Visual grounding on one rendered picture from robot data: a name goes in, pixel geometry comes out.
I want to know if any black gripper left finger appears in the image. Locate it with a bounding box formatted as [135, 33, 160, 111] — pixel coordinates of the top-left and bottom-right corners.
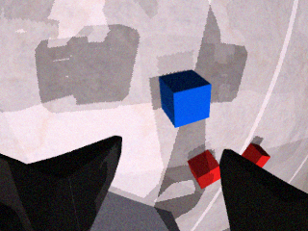
[0, 135, 122, 231]

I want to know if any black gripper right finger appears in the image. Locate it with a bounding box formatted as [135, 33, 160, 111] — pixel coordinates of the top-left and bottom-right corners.
[219, 149, 308, 231]

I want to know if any blue cube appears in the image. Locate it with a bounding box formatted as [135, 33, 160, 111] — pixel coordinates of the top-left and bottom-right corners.
[158, 70, 212, 127]

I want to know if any red cube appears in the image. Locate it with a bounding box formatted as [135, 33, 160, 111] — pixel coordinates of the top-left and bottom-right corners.
[186, 149, 220, 189]
[242, 143, 270, 168]

